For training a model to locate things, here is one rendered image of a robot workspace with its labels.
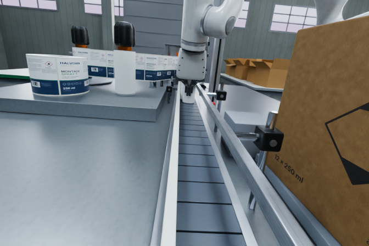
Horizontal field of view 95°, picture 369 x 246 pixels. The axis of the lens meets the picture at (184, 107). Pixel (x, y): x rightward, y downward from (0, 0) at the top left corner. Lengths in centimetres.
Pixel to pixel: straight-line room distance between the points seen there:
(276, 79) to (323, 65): 221
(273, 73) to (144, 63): 185
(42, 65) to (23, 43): 724
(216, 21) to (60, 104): 57
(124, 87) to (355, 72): 70
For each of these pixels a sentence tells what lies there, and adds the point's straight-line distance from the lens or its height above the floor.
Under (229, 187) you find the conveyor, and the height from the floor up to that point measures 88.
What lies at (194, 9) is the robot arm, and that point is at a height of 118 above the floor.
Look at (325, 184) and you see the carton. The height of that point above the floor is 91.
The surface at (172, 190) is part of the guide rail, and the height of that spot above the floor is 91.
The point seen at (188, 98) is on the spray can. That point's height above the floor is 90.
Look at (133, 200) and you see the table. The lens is 32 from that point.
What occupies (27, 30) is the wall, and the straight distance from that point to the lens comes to 794.
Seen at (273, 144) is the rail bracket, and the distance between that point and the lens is 26.
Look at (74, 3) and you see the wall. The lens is 719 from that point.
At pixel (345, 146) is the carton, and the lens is 29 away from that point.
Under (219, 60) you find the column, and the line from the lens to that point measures 89.
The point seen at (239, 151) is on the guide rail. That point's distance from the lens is 20.
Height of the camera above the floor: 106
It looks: 16 degrees down
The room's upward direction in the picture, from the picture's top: 5 degrees clockwise
